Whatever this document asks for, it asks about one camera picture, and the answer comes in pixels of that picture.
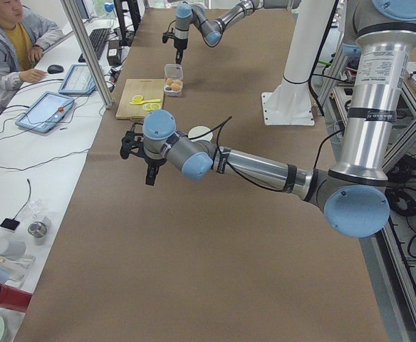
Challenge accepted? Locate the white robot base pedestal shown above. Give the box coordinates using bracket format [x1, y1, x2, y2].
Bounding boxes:
[261, 0, 337, 126]

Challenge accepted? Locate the black computer mouse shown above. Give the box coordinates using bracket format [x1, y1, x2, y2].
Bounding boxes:
[47, 64, 64, 74]

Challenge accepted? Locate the clear plastic egg box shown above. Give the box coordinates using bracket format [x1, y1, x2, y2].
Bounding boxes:
[163, 63, 184, 96]

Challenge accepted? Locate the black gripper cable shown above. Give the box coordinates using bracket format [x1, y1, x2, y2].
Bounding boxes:
[189, 115, 287, 193]

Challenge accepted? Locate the wooden cutting board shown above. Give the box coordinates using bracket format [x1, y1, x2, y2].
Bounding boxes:
[115, 78, 165, 120]

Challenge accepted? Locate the yellow plastic knife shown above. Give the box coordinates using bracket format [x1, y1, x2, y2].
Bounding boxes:
[130, 98, 161, 105]

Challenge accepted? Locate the red cylinder cup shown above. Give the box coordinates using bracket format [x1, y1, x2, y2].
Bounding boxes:
[0, 283, 33, 313]

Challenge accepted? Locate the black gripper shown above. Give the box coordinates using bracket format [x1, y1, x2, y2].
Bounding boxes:
[174, 37, 188, 64]
[144, 157, 167, 186]

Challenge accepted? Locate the blue teach pendant far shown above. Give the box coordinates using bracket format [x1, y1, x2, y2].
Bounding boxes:
[58, 63, 95, 96]

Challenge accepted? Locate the person in grey jacket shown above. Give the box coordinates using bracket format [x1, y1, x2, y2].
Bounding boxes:
[0, 1, 63, 114]

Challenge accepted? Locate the brown egg from bowl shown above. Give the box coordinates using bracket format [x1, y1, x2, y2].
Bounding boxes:
[173, 80, 182, 89]

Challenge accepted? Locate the blue teach pendant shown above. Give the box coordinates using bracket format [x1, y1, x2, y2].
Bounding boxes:
[15, 91, 75, 134]
[58, 63, 95, 96]

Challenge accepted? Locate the grey cup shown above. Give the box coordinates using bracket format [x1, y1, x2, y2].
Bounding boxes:
[0, 239, 26, 260]

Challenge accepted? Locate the small black pad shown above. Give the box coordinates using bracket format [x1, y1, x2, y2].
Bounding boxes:
[0, 218, 20, 232]

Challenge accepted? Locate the white ceramic bowl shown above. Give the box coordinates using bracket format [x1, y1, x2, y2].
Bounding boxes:
[188, 125, 213, 142]

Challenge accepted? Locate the steel cup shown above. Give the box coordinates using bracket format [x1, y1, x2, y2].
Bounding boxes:
[27, 216, 51, 246]

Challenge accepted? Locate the black keyboard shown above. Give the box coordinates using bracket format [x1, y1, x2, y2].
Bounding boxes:
[89, 28, 110, 60]

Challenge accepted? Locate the blue teach pendant near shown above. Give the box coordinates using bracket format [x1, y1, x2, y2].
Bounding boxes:
[15, 91, 75, 134]

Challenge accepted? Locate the aluminium frame post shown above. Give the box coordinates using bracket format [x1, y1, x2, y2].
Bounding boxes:
[61, 0, 113, 109]

